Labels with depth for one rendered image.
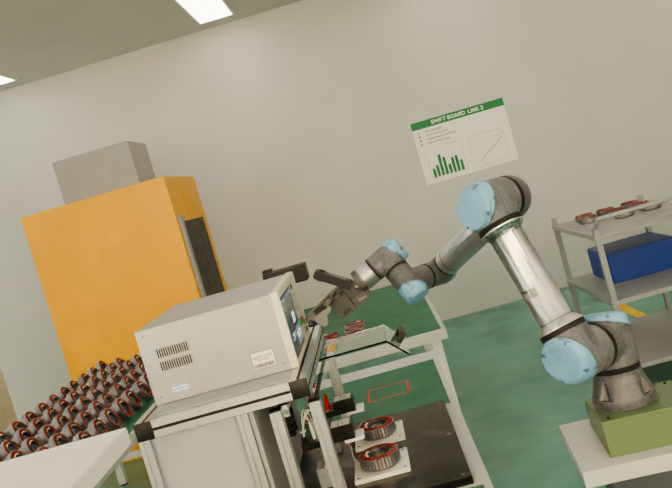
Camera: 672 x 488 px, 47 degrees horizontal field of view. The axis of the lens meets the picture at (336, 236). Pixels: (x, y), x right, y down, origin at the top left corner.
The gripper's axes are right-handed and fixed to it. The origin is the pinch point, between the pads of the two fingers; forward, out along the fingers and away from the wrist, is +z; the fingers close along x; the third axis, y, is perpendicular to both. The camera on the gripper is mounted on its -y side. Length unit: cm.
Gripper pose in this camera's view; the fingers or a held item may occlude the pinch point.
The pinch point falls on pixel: (305, 318)
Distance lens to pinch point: 227.6
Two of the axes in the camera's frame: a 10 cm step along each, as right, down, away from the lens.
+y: 6.6, 7.5, 0.3
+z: -7.5, 6.5, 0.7
